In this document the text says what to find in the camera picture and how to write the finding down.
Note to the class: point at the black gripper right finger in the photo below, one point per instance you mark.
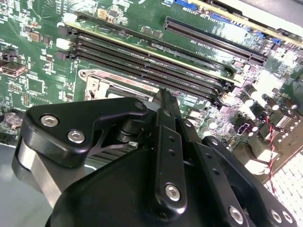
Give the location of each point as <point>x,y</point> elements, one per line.
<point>206,165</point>

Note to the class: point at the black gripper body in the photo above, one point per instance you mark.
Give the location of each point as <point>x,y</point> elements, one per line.
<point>113,194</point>

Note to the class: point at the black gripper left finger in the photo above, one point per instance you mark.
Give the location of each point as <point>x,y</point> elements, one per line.
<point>71,113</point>

